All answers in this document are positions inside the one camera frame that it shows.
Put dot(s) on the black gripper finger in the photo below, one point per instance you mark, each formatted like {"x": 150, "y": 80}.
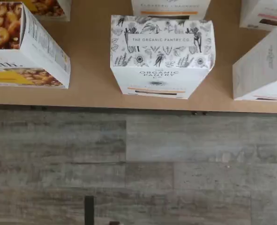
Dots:
{"x": 114, "y": 223}
{"x": 89, "y": 211}

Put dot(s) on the white box yellow strip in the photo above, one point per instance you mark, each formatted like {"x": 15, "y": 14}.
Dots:
{"x": 161, "y": 77}
{"x": 171, "y": 9}

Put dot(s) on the wooden shelf board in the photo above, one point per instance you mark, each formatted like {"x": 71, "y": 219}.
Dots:
{"x": 91, "y": 93}

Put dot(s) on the purely elizabeth yellow granola box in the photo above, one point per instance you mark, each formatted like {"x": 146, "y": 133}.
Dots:
{"x": 23, "y": 58}
{"x": 49, "y": 9}

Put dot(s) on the white box pink strip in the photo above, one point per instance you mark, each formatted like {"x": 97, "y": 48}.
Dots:
{"x": 262, "y": 14}
{"x": 257, "y": 77}

